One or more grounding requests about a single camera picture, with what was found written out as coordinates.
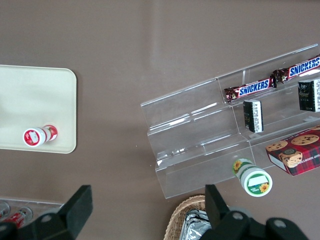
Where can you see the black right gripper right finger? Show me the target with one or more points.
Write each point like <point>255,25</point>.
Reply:
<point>225,222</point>

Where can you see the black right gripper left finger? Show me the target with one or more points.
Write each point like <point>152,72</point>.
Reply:
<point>72,215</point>

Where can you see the light wicker basket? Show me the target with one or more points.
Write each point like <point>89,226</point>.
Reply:
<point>178,215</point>

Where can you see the beige plastic tray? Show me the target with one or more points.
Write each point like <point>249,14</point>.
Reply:
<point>37,100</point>

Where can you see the clear acrylic bottle rack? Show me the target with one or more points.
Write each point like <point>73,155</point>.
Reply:
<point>47,207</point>

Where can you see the green sunflower yogurt cup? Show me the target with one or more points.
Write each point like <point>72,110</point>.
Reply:
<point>253,181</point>

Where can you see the red yogurt cup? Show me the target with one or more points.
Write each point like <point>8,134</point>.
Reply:
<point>35,136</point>

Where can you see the clear acrylic stepped shelf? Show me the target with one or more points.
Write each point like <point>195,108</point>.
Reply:
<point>277,128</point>
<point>190,130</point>

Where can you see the red tartan cookie box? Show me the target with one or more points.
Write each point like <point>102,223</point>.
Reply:
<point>297,152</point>

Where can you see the small black white box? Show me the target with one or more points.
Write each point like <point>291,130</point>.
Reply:
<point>252,116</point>
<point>308,96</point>

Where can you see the Snickers chocolate bar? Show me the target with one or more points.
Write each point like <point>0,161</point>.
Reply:
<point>252,88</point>
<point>300,69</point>

